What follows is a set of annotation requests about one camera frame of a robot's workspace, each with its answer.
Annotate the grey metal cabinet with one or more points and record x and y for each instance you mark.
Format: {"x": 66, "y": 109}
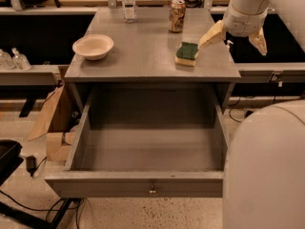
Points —
{"x": 145, "y": 51}

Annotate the brown cardboard box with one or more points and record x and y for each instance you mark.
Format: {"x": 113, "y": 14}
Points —
{"x": 55, "y": 120}

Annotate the black plastic bin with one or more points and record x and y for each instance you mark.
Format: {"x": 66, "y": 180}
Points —
{"x": 10, "y": 158}

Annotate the clear sanitizer bottle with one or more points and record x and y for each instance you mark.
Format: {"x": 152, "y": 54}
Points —
{"x": 20, "y": 60}
{"x": 6, "y": 60}

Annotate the black power adapter left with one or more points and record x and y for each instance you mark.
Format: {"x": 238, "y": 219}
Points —
{"x": 31, "y": 164}

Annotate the open grey top drawer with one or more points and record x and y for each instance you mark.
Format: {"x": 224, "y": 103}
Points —
{"x": 132, "y": 137}

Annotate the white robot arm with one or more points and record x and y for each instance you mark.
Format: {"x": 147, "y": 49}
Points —
{"x": 264, "y": 172}

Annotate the small white pump bottle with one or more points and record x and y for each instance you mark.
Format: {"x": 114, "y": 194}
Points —
{"x": 229, "y": 45}

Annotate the green and yellow sponge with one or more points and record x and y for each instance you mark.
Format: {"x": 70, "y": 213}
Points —
{"x": 186, "y": 54}

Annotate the white paper bowl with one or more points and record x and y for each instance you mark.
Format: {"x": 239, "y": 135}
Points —
{"x": 93, "y": 46}

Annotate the clear sanitizer bottle left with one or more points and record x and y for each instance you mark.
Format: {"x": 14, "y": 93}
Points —
{"x": 6, "y": 60}

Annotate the clear plastic water bottle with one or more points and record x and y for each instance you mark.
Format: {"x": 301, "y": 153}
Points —
{"x": 129, "y": 12}

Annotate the drawer knob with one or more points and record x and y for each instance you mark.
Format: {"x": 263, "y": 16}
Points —
{"x": 152, "y": 191}

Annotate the clear sanitizer bottle right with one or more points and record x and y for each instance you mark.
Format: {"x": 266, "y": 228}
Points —
{"x": 20, "y": 60}

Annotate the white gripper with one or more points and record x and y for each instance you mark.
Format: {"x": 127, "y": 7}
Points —
{"x": 244, "y": 23}

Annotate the brown soda can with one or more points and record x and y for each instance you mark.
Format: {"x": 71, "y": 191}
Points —
{"x": 177, "y": 14}

